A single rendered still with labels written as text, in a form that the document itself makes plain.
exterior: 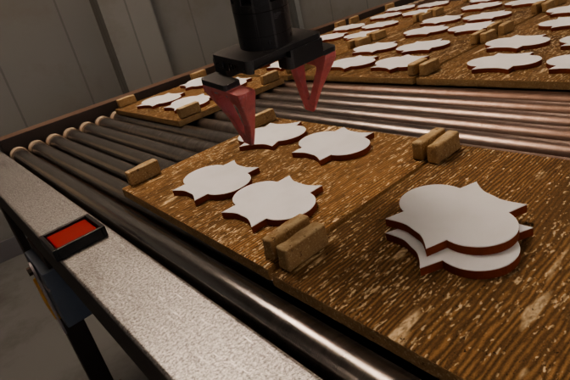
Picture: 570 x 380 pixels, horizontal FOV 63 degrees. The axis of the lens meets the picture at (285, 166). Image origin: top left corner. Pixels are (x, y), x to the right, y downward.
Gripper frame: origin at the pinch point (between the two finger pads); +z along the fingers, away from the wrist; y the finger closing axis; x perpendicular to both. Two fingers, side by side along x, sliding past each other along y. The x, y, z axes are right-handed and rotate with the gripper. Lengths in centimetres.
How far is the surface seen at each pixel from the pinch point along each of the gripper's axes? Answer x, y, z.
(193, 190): -16.3, 5.6, 13.2
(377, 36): -58, -90, 23
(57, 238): -26.6, 23.7, 15.6
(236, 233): -1.3, 8.6, 11.9
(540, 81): 8, -53, 13
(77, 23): -256, -60, 27
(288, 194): -1.3, -0.3, 11.3
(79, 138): -89, 2, 27
